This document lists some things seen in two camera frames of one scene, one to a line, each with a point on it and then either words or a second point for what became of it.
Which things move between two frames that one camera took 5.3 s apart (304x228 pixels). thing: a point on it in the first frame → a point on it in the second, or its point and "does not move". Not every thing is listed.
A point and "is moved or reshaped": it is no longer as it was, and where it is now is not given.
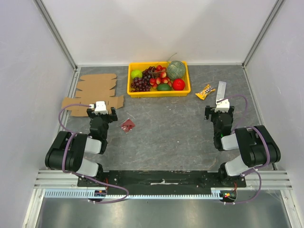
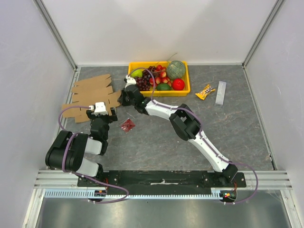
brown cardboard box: [91, 88] is moved or reshaped
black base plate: [162, 182] does not move
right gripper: [219, 114] → [124, 99]
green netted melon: [176, 69] does not move
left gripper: [111, 118] does not move
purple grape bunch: [142, 84] does not move
